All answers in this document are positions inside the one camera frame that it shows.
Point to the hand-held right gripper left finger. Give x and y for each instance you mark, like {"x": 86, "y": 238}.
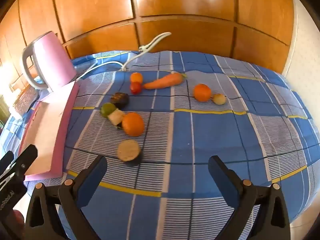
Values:
{"x": 92, "y": 180}

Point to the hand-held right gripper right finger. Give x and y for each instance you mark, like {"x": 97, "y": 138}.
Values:
{"x": 225, "y": 182}

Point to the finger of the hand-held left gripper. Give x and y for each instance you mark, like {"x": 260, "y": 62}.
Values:
{"x": 25, "y": 160}
{"x": 6, "y": 158}

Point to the pink rimmed white tray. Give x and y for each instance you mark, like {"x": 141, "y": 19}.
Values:
{"x": 45, "y": 130}

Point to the orange mandarin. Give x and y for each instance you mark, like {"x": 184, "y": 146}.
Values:
{"x": 202, "y": 92}
{"x": 133, "y": 124}

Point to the green tomato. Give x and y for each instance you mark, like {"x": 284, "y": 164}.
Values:
{"x": 107, "y": 109}

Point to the small pale garlic bulb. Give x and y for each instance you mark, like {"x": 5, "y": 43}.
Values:
{"x": 219, "y": 99}

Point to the dark passion fruit half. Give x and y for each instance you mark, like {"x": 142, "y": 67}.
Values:
{"x": 120, "y": 100}

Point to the red tomato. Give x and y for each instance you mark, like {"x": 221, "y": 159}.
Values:
{"x": 135, "y": 88}

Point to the yellow-orange tomato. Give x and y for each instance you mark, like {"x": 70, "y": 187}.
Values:
{"x": 136, "y": 77}

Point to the orange carrot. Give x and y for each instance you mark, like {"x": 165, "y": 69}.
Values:
{"x": 163, "y": 81}

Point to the person's left hand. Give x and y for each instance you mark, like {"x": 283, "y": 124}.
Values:
{"x": 19, "y": 218}

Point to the blue plaid bedsheet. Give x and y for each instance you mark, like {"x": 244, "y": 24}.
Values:
{"x": 200, "y": 142}

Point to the silver patterned tissue box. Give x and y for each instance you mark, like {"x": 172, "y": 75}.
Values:
{"x": 25, "y": 98}

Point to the pink electric kettle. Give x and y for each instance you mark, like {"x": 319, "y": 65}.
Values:
{"x": 52, "y": 60}

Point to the wooden panelled wardrobe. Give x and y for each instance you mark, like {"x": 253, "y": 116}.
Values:
{"x": 175, "y": 10}

